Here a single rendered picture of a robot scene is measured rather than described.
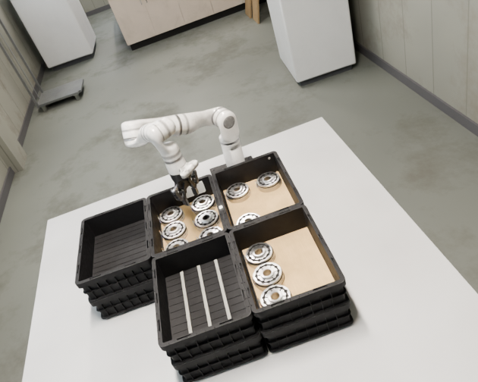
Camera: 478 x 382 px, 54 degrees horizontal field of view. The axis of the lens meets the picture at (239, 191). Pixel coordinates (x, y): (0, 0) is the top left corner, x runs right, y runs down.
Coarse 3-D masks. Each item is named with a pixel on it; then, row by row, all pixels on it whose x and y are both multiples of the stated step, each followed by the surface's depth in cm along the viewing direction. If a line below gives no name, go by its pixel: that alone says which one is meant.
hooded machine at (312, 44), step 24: (288, 0) 391; (312, 0) 395; (336, 0) 398; (288, 24) 403; (312, 24) 407; (336, 24) 410; (288, 48) 419; (312, 48) 419; (336, 48) 423; (312, 72) 432; (336, 72) 441
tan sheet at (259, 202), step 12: (252, 180) 209; (252, 192) 202; (276, 192) 198; (288, 192) 196; (228, 204) 200; (240, 204) 198; (252, 204) 196; (264, 204) 194; (276, 204) 192; (288, 204) 190; (240, 216) 192
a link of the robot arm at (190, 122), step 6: (216, 108) 210; (180, 114) 199; (186, 114) 200; (192, 114) 201; (198, 114) 204; (204, 114) 207; (210, 114) 209; (186, 120) 198; (192, 120) 200; (198, 120) 203; (204, 120) 207; (210, 120) 211; (186, 126) 198; (192, 126) 200; (198, 126) 204; (204, 126) 211; (186, 132) 200; (192, 132) 203
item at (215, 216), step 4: (204, 212) 196; (208, 212) 195; (212, 212) 194; (216, 212) 193; (200, 216) 194; (212, 216) 192; (216, 216) 191; (196, 220) 193; (212, 220) 191; (216, 220) 190; (196, 224) 191; (200, 224) 191; (204, 224) 190; (208, 224) 189
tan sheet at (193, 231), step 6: (186, 210) 205; (216, 210) 200; (186, 216) 202; (192, 216) 201; (186, 222) 199; (192, 222) 198; (162, 228) 200; (192, 228) 195; (222, 228) 189; (192, 234) 192; (198, 234) 191; (192, 240) 189
